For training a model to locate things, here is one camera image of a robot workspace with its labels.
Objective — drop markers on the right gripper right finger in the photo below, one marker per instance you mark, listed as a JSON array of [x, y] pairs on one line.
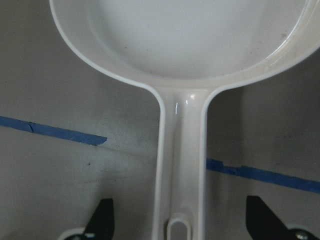
[[262, 223]]

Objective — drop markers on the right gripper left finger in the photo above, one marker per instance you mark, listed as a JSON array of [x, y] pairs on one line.
[[101, 225]]

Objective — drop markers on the cream plastic dustpan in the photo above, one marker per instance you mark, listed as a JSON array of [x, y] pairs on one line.
[[185, 52]]

